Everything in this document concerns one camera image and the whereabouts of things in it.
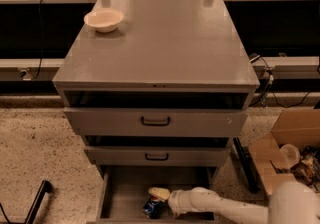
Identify white paper bowl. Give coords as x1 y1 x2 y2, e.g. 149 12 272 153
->
84 8 124 33

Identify black cables at right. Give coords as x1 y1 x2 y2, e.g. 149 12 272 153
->
249 53 314 109

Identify brown cardboard box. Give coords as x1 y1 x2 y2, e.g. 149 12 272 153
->
249 109 320 197

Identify grey middle drawer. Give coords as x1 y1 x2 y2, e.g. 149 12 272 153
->
84 146 228 167

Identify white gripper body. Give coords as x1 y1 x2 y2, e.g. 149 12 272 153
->
168 190 193 215

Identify black metal bar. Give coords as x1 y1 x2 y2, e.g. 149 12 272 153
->
24 180 52 224

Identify blue pepsi can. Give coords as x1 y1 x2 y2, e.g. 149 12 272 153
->
142 196 164 219

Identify grey drawer cabinet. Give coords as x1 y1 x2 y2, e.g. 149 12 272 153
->
52 0 260 224

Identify clear plastic cup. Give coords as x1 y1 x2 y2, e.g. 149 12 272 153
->
280 144 300 169

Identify grey top drawer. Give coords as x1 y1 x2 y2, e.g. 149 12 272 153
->
65 108 247 137

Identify black power cable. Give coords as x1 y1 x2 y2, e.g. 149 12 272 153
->
33 0 54 81

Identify grey open bottom drawer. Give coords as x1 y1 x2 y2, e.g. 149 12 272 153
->
94 166 216 224

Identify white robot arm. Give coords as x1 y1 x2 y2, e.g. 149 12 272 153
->
148 182 320 224

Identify black metal leg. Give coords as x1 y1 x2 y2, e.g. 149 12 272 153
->
233 137 259 194

